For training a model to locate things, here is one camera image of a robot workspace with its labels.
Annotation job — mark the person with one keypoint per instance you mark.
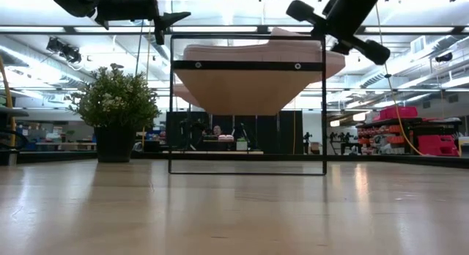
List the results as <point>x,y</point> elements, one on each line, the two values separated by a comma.
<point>217,130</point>

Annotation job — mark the black track spotlights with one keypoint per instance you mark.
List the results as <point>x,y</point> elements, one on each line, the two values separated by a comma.
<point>66,50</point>

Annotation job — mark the green artificial plant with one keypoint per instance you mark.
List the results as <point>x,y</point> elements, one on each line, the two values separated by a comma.
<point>113,101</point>

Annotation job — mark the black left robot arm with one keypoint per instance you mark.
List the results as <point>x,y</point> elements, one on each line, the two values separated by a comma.
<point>73,2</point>

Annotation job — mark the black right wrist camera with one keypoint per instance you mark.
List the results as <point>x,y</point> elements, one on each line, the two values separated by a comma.
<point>329,6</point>

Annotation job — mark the black storage rack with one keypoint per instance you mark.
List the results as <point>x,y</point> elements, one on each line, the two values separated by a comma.
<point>414,124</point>

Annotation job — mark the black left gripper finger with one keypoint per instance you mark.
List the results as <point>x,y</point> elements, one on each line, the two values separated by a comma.
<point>174,20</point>

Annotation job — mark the black partition panels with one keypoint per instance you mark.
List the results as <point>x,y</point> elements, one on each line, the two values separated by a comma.
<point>271,134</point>

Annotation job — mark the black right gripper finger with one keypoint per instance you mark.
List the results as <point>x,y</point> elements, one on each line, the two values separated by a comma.
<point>302,11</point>
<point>375,52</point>

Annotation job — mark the black plant pot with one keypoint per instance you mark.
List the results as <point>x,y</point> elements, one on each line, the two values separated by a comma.
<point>114,145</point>

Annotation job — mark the black ceiling device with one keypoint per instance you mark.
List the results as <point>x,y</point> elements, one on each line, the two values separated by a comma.
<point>444,57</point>

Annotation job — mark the black frame wooden shelf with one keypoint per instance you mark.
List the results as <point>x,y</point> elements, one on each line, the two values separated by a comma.
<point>245,92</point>

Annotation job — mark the white ceiling vent box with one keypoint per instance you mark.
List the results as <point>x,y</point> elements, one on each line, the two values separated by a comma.
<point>417,45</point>

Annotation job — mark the red storage bin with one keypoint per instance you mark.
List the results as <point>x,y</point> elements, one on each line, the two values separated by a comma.
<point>438,145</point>
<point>397,113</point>

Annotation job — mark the silver air duct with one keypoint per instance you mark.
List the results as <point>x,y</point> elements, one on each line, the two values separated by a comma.
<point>403,66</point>

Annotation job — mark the black tripod camera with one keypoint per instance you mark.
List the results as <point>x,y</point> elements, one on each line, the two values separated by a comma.
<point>307,137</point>

